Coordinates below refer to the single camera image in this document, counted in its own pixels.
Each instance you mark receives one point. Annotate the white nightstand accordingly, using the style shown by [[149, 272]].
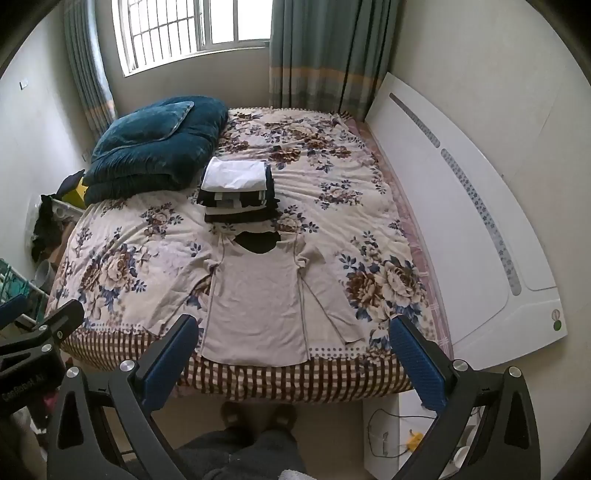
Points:
[[392, 443]]

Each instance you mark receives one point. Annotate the small yellow object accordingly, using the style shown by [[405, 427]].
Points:
[[414, 441]]

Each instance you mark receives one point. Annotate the person's grey pants legs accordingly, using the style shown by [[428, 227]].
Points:
[[244, 454]]

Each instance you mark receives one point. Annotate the barred window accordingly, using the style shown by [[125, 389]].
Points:
[[184, 32]]

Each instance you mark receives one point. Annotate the stack of folded clothes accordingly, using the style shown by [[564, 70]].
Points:
[[238, 189]]

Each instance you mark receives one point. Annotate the teal folded quilt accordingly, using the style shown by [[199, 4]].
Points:
[[152, 143]]

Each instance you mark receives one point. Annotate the teal striped curtain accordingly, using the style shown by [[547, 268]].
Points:
[[328, 55], [90, 69]]

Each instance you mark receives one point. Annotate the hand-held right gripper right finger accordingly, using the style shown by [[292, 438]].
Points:
[[415, 364]]

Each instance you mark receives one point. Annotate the grey bucket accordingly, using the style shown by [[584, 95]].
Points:
[[45, 274]]

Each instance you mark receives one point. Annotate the bed with floral sheet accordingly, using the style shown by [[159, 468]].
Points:
[[351, 207]]

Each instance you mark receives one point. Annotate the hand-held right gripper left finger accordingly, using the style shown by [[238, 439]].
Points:
[[170, 362]]

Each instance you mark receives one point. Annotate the white plastic box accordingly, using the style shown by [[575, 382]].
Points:
[[64, 212]]

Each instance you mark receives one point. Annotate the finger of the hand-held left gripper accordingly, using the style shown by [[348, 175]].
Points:
[[11, 310], [64, 318]]

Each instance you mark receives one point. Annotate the brown slipper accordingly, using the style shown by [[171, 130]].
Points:
[[235, 417], [282, 417]]

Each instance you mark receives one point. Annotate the white bed headboard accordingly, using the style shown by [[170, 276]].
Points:
[[461, 221]]

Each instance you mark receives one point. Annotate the pile of dark clothes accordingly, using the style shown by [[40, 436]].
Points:
[[46, 226]]

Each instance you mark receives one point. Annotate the beige long sleeve shirt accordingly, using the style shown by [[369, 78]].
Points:
[[258, 304]]

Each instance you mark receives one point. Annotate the yellow bag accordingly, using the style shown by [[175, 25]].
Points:
[[76, 194]]

